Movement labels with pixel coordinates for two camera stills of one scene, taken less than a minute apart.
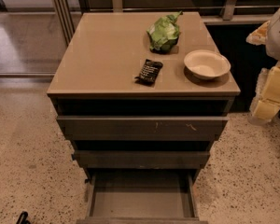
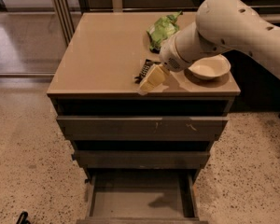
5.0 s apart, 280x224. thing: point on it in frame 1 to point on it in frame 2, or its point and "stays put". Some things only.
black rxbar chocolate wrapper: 149,73 stays put
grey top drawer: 139,128 stays put
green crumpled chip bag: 164,34 stays put
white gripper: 278,38 to 170,57
